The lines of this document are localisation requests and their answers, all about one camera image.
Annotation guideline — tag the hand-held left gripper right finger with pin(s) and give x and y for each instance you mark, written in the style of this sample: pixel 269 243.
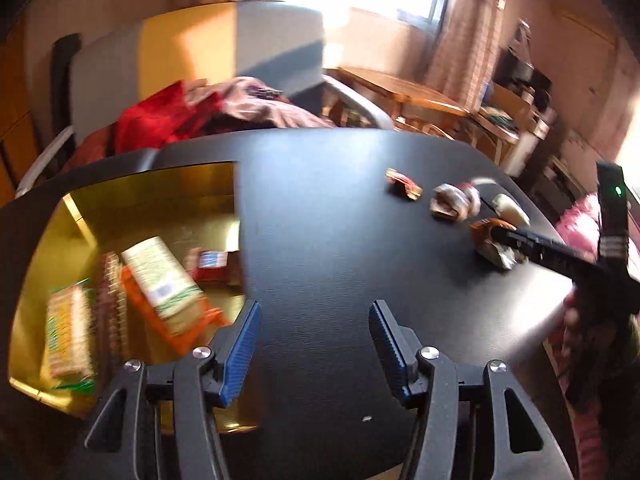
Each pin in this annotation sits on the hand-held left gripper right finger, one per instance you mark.
pixel 387 350

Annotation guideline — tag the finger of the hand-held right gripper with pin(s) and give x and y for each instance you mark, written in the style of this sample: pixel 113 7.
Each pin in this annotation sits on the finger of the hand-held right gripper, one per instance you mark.
pixel 550 252

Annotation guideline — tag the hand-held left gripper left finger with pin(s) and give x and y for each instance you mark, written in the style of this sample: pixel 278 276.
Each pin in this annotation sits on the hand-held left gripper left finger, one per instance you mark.
pixel 242 355

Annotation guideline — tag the orange plastic rack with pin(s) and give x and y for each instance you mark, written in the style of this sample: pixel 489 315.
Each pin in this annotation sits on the orange plastic rack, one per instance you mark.
pixel 200 327

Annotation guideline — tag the orange bread packet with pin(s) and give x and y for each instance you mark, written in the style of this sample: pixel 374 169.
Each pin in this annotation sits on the orange bread packet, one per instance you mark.
pixel 492 252

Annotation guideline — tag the small red white packet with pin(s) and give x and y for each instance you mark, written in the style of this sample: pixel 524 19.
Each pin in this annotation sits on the small red white packet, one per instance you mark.
pixel 212 265

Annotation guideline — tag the green yellow carton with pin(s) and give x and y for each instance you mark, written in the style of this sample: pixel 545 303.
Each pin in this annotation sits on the green yellow carton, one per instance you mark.
pixel 160 280

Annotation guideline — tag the brown toothed strip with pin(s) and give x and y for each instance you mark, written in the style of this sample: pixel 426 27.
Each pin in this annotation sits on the brown toothed strip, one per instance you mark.
pixel 112 305

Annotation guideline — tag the gold tin box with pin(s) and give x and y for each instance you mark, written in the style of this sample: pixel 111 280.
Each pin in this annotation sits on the gold tin box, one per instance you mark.
pixel 165 200

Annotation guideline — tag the yellow cracker packet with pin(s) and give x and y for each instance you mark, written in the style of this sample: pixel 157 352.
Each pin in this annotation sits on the yellow cracker packet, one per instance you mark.
pixel 67 335

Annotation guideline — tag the pink quilted garment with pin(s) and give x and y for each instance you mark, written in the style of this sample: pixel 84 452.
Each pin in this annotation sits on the pink quilted garment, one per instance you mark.
pixel 580 220

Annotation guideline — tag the white rolled sock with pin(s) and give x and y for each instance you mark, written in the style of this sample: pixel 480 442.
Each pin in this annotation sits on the white rolled sock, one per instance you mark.
pixel 512 210

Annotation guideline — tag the clear wrapped snack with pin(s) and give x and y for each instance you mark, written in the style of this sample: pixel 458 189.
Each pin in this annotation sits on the clear wrapped snack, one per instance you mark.
pixel 452 202

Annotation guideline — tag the wooden side table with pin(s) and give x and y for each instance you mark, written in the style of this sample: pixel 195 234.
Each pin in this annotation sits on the wooden side table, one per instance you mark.
pixel 400 90

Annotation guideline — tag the floral curtain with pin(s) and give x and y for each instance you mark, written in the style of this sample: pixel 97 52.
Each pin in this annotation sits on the floral curtain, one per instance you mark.
pixel 470 35

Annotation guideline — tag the pink blanket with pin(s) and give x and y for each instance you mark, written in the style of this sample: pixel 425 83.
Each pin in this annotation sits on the pink blanket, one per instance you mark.
pixel 270 107

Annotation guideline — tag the red garment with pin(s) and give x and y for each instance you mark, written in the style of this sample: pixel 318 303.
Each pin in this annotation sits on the red garment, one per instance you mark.
pixel 155 120

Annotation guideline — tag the grey yellow armchair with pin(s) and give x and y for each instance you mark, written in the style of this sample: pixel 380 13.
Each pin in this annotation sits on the grey yellow armchair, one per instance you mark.
pixel 200 45

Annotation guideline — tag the black panel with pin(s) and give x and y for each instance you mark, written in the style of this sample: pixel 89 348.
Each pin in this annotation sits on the black panel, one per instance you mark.
pixel 65 95

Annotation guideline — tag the wooden cabinet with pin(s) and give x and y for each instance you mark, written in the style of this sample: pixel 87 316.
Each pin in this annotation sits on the wooden cabinet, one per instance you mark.
pixel 17 125

